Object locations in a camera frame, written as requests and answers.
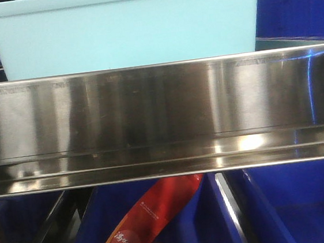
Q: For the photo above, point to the red snack package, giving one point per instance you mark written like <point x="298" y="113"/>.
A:
<point x="155" y="209"/>

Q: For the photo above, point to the dark blue bin lower right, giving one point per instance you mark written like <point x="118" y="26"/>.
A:
<point x="283" y="203"/>

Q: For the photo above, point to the steel shelf divider lower left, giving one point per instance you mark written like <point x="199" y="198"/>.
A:
<point x="52" y="217"/>

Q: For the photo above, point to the stainless steel shelf rail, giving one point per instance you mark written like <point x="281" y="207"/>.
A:
<point x="232" y="112"/>

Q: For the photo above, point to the light blue plastic bin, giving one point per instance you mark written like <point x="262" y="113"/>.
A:
<point x="43" y="38"/>

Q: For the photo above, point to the dark blue bin lower middle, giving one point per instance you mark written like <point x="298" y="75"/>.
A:
<point x="206" y="218"/>

